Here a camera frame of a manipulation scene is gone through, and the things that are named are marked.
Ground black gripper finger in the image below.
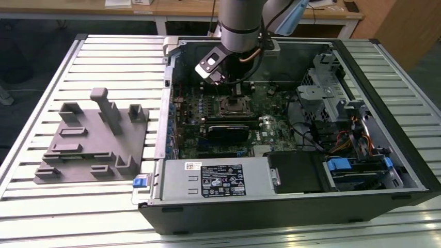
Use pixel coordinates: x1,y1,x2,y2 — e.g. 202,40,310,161
234,83,247,104

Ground thin metal locking lever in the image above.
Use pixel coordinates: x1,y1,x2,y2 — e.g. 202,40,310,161
212,84,224,104

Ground CPU socket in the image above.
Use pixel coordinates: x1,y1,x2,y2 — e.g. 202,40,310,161
214,95,256,116

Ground black graphics card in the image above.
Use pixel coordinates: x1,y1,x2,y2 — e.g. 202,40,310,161
206,123,251,146

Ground green motherboard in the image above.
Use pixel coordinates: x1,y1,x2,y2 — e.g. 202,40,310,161
171,82,300,160

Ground silver perforated drive cage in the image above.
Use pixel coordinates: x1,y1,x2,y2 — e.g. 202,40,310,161
295,53,348,122

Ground small silver heatsink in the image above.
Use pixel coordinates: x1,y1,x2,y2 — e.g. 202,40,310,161
254,144,274,157

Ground black plastic drive cover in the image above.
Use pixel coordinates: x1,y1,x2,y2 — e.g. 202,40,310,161
264,151,332,194

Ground silver power supply unit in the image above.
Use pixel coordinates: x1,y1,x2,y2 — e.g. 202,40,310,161
150,157,276,202

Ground hard disk in blue carrier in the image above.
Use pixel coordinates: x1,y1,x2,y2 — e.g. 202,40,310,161
326,157,387,181

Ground blue case latch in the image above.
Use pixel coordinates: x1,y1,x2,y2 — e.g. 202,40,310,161
132,174,148,188

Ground grey plastic parts rack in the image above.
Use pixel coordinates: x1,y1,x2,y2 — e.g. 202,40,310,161
32,87,151,184

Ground black open PC case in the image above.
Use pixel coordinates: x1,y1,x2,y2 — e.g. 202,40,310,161
138,36,441,236

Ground wooden cabinet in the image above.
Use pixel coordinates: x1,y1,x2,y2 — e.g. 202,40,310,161
351,0,441,75

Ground grey chair base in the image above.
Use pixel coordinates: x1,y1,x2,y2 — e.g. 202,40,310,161
0,85,15,105

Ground silver wrist bracket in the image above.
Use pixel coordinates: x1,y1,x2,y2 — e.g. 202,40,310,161
264,39,279,57

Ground orange red wire bundle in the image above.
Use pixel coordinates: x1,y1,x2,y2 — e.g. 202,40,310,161
330,115,376,157

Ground silver disk bay frame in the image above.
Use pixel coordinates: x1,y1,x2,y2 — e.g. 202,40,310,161
323,152,407,193

